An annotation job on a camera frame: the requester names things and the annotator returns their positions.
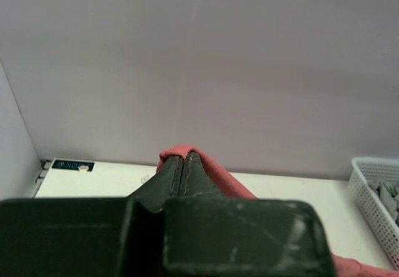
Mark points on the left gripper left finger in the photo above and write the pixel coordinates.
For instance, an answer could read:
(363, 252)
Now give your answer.
(89, 236)

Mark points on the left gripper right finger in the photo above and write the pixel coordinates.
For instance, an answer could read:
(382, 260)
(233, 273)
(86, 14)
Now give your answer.
(208, 233)

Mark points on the salmon red t-shirt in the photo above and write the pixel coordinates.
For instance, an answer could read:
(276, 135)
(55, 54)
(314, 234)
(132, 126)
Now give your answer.
(234, 189)

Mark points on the blue table label sticker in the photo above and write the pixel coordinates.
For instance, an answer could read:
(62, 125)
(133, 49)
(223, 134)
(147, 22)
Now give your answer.
(75, 165)

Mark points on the white plastic laundry basket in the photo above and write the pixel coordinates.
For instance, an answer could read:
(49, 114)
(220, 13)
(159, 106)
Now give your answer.
(384, 228)

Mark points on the grey t-shirt in basket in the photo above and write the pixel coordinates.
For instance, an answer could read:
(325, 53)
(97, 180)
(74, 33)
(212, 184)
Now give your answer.
(388, 195)

